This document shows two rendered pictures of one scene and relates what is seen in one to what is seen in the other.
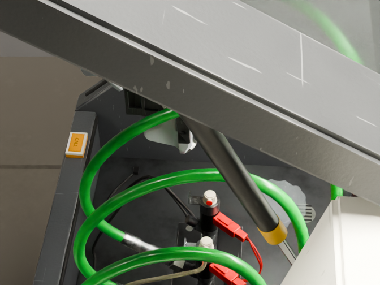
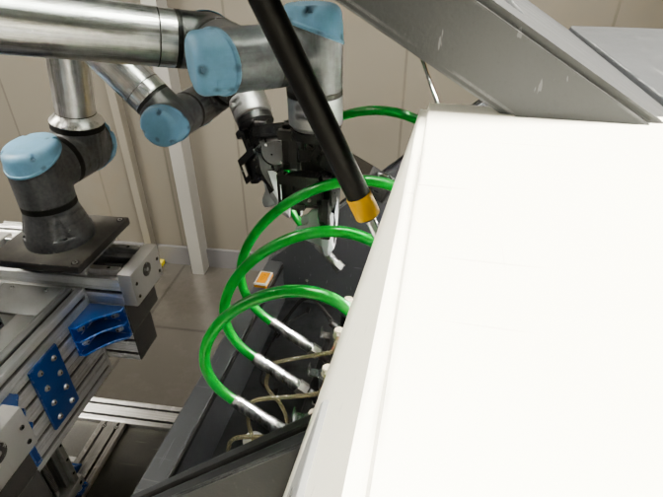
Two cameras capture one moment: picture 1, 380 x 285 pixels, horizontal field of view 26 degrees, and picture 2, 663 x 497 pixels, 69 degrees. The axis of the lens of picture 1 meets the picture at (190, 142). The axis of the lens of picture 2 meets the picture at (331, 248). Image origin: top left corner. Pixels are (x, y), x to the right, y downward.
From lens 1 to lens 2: 0.39 m
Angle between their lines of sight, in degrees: 15
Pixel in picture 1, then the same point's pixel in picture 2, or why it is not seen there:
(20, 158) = not seen: hidden behind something
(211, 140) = (284, 38)
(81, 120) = (270, 265)
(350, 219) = (440, 113)
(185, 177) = (309, 231)
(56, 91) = not seen: hidden behind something
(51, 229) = not seen: hidden behind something
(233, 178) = (312, 107)
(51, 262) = (223, 353)
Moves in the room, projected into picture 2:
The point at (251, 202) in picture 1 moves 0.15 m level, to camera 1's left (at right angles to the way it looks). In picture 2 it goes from (334, 150) to (126, 139)
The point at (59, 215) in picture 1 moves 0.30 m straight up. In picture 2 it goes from (239, 322) to (221, 193)
